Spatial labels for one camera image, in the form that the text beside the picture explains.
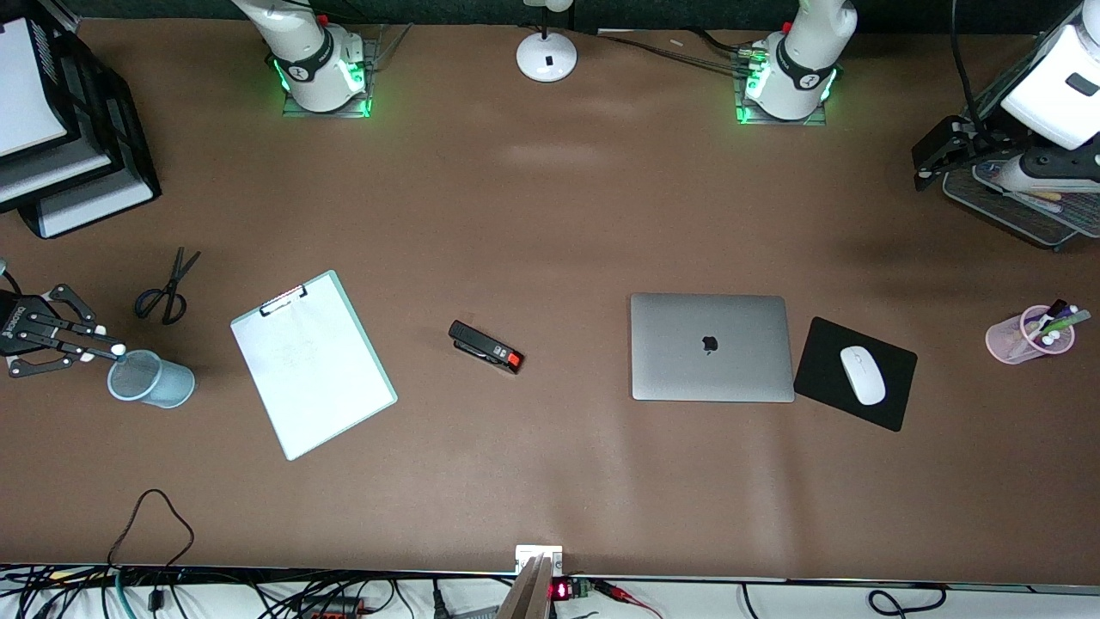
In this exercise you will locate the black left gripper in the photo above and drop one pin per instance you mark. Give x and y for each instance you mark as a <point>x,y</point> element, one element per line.
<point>974,143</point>

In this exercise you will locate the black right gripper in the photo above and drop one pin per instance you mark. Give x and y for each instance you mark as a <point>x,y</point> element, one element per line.
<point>10,325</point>

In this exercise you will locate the silver laptop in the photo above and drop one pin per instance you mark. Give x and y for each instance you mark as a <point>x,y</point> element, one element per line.
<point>709,344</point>

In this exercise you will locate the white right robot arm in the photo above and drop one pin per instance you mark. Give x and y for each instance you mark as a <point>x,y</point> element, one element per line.
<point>322,69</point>

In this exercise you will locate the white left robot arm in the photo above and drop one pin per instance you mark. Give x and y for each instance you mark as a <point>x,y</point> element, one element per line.
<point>799,77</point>

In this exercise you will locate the yellow marker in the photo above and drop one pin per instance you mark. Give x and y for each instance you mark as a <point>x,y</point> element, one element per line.
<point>1044,201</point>

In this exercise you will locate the purple marker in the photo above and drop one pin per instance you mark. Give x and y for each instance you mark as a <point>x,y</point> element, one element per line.
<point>1033,321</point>

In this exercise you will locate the black marker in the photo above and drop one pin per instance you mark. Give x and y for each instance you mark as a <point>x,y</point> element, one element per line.
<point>1047,316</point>

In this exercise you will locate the green marker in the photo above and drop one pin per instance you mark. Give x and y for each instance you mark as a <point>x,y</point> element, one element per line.
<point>1066,324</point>

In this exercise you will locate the metal mesh desk organizer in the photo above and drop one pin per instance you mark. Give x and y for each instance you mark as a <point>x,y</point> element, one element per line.
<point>1023,219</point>

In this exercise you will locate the blue mesh pen cup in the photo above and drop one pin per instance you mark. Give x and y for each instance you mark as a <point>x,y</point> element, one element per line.
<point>163,384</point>

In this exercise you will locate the black scissors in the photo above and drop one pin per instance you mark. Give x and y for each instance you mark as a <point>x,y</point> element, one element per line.
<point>174,279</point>

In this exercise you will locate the black stacked paper tray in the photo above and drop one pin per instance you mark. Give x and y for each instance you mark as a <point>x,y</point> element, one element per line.
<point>129,163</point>

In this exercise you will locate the pink mesh pen cup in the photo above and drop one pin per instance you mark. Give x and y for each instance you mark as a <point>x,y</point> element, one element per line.
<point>1007,344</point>

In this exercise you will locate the white computer mouse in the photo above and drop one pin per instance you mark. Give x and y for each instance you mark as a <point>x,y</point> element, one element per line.
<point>862,376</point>

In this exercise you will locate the mint clipboard with paper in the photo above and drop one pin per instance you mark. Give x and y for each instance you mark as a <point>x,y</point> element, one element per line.
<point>318,378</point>

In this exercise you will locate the black mouse pad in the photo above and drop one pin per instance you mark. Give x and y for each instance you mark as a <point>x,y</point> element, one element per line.
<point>825,370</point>

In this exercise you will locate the black red stapler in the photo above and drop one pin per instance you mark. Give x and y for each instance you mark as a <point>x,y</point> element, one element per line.
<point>485,347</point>

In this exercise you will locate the white round-base stand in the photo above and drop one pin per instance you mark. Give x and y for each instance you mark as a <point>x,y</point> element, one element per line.
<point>546,56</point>

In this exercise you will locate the white mounting plate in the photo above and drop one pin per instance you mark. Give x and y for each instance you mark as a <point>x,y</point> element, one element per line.
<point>526,552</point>

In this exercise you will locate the red LED module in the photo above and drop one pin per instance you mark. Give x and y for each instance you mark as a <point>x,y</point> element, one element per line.
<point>560,591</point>

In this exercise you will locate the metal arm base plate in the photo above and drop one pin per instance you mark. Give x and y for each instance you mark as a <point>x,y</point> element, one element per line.
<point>748,119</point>
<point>296,110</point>

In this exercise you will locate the grey metal bracket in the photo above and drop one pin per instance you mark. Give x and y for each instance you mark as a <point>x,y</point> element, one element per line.
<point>528,597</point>

